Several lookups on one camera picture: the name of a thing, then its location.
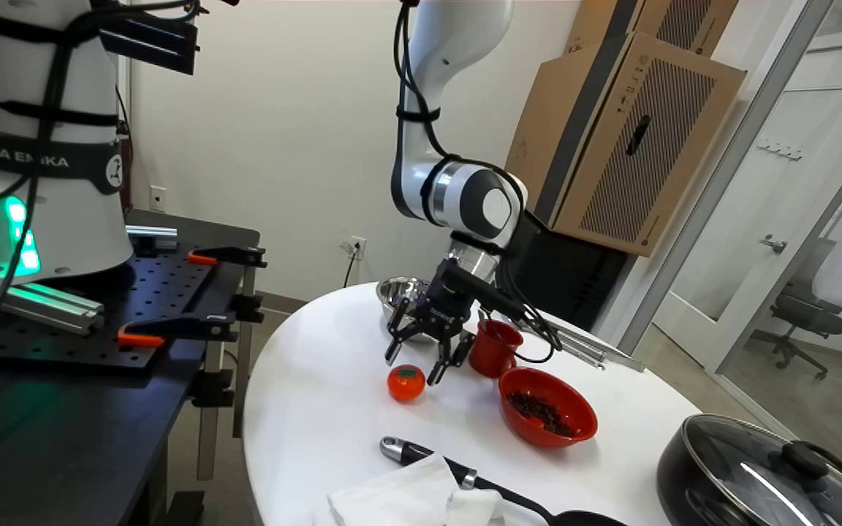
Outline black storage case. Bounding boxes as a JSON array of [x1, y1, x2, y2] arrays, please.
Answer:
[[497, 213, 636, 334]]

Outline plain cardboard box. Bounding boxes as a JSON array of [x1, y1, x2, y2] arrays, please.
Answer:
[[566, 0, 744, 62]]

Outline red tomato object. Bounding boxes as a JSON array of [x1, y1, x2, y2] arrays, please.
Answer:
[[387, 362, 430, 406]]

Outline dark beans in red bowl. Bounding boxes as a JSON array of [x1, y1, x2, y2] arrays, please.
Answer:
[[506, 390, 579, 439]]

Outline red cup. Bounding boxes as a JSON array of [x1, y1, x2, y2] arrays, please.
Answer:
[[465, 318, 528, 382]]

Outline black ladle chrome handle end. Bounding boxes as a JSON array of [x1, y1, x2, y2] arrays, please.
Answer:
[[378, 432, 631, 526]]

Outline glass pot lid black knob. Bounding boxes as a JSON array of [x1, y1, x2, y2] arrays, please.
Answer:
[[678, 414, 842, 526]]

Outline office chair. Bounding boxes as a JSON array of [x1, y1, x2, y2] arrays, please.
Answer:
[[769, 254, 842, 382]]

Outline black camera box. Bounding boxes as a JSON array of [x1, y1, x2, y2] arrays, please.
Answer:
[[96, 7, 203, 78]]

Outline white cloth napkin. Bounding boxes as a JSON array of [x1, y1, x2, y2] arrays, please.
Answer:
[[326, 450, 552, 526]]

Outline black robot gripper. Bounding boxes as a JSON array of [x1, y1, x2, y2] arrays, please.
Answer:
[[384, 258, 492, 390]]

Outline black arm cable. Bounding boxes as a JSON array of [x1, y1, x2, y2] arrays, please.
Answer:
[[390, 0, 444, 160]]

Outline white robot base green lights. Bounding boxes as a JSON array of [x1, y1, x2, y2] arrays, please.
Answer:
[[0, 0, 139, 284]]

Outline cardboard box with dark print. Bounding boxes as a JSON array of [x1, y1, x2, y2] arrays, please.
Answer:
[[504, 30, 750, 260]]

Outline steel mixing bowl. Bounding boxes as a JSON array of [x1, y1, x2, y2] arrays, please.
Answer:
[[376, 274, 447, 347]]

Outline black clamp orange handle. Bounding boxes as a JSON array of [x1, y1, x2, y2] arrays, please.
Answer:
[[115, 289, 270, 353], [185, 242, 273, 273]]

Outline black cooking pot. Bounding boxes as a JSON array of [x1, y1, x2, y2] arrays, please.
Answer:
[[656, 412, 842, 526]]

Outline metal tongs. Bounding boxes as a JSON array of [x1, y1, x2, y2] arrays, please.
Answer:
[[523, 314, 646, 375]]

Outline silver door handle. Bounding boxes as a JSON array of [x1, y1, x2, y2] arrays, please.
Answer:
[[759, 230, 792, 260]]

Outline black base cable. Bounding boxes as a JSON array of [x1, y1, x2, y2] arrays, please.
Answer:
[[0, 16, 82, 375]]

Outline black breadboard robot table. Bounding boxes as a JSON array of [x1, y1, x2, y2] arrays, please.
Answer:
[[0, 207, 266, 526]]

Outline red bowl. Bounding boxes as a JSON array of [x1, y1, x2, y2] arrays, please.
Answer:
[[495, 365, 604, 452]]

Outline aluminium rail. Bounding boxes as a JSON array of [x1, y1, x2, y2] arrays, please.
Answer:
[[0, 265, 108, 338]]

